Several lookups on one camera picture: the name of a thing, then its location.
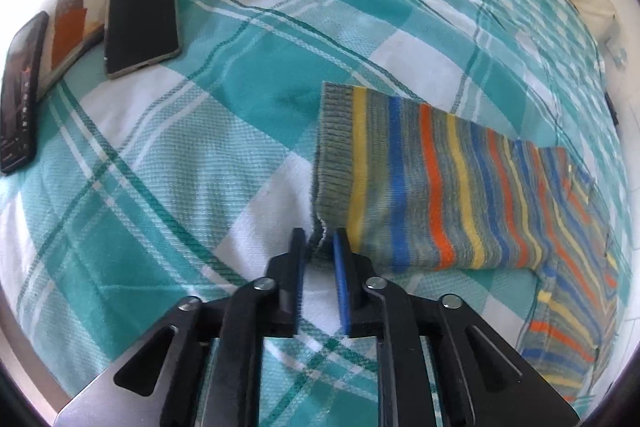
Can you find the black remote control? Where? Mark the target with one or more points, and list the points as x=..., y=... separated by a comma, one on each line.
x=20, y=97

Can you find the striped knitted sweater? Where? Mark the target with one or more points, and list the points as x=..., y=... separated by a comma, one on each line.
x=450, y=202

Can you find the teal plaid bedspread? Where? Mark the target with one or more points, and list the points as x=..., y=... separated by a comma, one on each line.
x=235, y=147

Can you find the brown orange patterned pillow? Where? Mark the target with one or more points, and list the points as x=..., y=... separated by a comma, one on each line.
x=75, y=14

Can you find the white wall socket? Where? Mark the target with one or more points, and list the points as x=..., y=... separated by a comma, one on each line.
x=616, y=54

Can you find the large black smartphone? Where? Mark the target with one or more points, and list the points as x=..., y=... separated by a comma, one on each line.
x=142, y=9

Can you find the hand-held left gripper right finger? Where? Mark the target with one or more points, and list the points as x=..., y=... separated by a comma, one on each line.
x=342, y=287

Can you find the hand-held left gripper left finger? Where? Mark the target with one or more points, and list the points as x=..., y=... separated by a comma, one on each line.
x=300, y=277

